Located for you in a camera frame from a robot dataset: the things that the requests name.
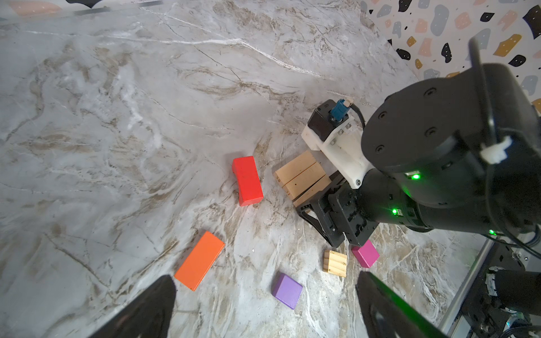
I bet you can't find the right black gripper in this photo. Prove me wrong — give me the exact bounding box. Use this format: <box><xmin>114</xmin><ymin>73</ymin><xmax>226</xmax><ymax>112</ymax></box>
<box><xmin>296</xmin><ymin>172</ymin><xmax>377</xmax><ymax>248</ymax></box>

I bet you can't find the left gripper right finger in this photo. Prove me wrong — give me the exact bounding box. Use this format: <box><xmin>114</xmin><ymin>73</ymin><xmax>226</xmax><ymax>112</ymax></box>
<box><xmin>356</xmin><ymin>271</ymin><xmax>445</xmax><ymax>338</ymax></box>

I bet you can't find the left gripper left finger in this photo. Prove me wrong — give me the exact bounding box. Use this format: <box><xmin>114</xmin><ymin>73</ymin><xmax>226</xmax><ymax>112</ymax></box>
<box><xmin>91</xmin><ymin>275</ymin><xmax>176</xmax><ymax>337</ymax></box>

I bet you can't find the natural wood block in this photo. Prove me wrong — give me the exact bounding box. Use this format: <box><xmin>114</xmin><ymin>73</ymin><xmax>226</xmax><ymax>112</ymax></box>
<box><xmin>274</xmin><ymin>150</ymin><xmax>316</xmax><ymax>187</ymax></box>
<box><xmin>284</xmin><ymin>162</ymin><xmax>325</xmax><ymax>200</ymax></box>
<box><xmin>293</xmin><ymin>175</ymin><xmax>331</xmax><ymax>207</ymax></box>

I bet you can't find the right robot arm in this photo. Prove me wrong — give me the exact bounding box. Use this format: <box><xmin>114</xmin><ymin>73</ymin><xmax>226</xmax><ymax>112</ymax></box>
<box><xmin>296</xmin><ymin>63</ymin><xmax>540</xmax><ymax>247</ymax></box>

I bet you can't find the orange-red block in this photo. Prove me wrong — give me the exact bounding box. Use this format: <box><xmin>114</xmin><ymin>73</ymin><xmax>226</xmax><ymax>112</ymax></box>
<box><xmin>174</xmin><ymin>231</ymin><xmax>225</xmax><ymax>292</ymax></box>

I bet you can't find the red block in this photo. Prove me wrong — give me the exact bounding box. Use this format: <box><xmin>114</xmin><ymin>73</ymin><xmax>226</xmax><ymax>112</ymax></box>
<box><xmin>232</xmin><ymin>156</ymin><xmax>263</xmax><ymax>206</ymax></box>

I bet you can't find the ridged natural wood cube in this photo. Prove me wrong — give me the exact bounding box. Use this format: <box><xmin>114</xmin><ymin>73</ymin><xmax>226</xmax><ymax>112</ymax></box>
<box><xmin>323</xmin><ymin>250</ymin><xmax>347</xmax><ymax>277</ymax></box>

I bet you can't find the magenta cube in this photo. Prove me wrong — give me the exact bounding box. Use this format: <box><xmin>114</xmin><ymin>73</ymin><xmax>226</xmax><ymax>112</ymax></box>
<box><xmin>352</xmin><ymin>239</ymin><xmax>380</xmax><ymax>268</ymax></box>

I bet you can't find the purple cube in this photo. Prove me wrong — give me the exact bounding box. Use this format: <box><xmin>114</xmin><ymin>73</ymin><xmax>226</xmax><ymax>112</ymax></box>
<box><xmin>272</xmin><ymin>273</ymin><xmax>304</xmax><ymax>310</ymax></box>

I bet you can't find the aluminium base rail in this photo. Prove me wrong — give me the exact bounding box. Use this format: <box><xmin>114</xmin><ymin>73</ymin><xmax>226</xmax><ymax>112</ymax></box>
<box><xmin>437</xmin><ymin>236</ymin><xmax>541</xmax><ymax>338</ymax></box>

